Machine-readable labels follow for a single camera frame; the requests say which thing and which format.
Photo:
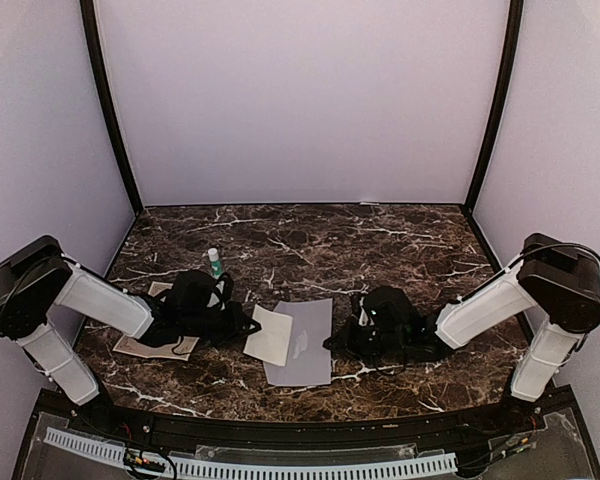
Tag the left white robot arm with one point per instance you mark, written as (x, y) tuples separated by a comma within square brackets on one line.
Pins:
[(40, 277)]

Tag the left black frame post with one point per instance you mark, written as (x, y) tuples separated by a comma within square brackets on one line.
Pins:
[(103, 89)]

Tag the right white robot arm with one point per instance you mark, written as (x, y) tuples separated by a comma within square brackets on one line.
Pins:
[(560, 278)]

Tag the white slotted cable duct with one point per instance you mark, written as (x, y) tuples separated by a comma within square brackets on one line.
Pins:
[(227, 463)]

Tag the black front rail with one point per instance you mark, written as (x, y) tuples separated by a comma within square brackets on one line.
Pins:
[(175, 432)]

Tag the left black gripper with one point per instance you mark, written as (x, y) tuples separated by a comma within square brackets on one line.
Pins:
[(235, 331)]

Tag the white letter paper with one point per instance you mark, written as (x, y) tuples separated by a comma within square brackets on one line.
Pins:
[(271, 343)]

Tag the grey envelope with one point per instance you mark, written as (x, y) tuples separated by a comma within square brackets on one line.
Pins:
[(308, 363)]

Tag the black frame post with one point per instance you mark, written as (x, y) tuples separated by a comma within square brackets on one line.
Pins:
[(103, 89), (501, 89)]

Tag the right black frame post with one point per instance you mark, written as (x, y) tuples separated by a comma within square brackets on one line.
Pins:
[(501, 89)]

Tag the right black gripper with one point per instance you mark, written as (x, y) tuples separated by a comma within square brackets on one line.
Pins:
[(346, 343)]

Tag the green glue stick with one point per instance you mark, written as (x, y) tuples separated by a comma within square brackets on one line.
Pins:
[(215, 262)]

